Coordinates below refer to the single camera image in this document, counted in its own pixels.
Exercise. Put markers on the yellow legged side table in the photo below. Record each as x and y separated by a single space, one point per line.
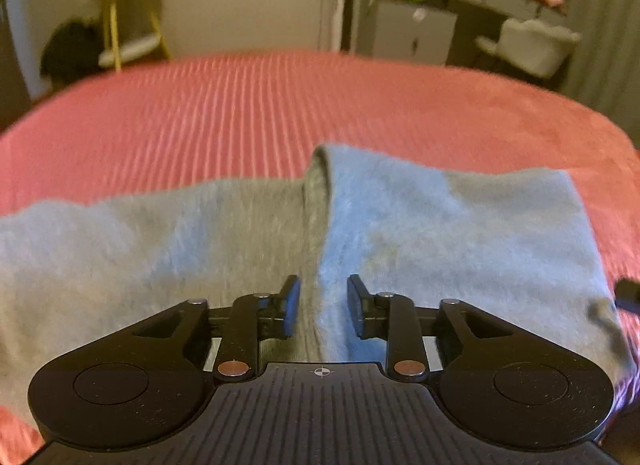
132 32

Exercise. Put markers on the grey sweatpants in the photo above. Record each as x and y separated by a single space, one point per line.
518 245

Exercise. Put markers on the black bag on floor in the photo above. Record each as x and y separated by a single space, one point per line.
72 53

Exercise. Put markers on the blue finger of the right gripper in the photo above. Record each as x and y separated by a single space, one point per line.
627 296

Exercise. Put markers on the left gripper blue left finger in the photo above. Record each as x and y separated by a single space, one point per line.
251 319

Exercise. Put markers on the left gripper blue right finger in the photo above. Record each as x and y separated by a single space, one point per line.
396 320

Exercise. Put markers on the red ribbed bedspread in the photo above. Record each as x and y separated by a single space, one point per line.
262 116

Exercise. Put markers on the cream upholstered chair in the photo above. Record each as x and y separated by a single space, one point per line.
532 46

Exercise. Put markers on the grey drawer cabinet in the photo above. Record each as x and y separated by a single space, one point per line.
404 31

